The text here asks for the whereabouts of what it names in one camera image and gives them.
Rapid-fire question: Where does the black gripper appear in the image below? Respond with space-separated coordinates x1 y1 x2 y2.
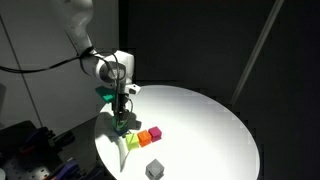
112 92 129 124

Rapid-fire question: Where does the purple clamp lower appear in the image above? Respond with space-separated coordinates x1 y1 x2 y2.
44 160 79 180

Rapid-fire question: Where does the orange block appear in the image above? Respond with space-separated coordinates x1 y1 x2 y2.
137 130 151 147

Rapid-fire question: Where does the grey block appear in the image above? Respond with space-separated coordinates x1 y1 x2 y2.
145 159 164 180

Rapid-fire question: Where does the grey diagonal pole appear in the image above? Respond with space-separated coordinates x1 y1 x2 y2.
230 0 285 107

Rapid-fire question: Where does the purple clamp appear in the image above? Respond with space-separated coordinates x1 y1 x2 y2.
44 160 79 180
19 127 50 154

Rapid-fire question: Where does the purple clamp upper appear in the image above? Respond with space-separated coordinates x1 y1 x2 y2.
19 127 50 154

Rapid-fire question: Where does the round white table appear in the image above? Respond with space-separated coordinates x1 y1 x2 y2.
95 85 260 180

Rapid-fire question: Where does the perforated metal board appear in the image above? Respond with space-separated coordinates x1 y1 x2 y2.
0 151 50 180

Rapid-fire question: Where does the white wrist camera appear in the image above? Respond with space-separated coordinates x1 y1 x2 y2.
126 84 141 95

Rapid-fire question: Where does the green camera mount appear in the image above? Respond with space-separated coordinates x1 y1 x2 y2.
95 86 115 103

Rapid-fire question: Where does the pink block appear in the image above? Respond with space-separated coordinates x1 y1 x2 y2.
148 126 162 142

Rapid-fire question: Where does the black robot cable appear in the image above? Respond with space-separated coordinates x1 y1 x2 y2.
0 49 134 114

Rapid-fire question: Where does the lime yellow block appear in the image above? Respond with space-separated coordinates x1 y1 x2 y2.
125 133 139 151

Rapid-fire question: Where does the green block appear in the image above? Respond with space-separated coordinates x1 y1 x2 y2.
112 119 128 130

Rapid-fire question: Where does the dark blue block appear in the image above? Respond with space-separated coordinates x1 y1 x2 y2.
114 129 128 136

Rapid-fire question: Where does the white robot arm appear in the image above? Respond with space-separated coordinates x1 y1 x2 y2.
49 0 135 121

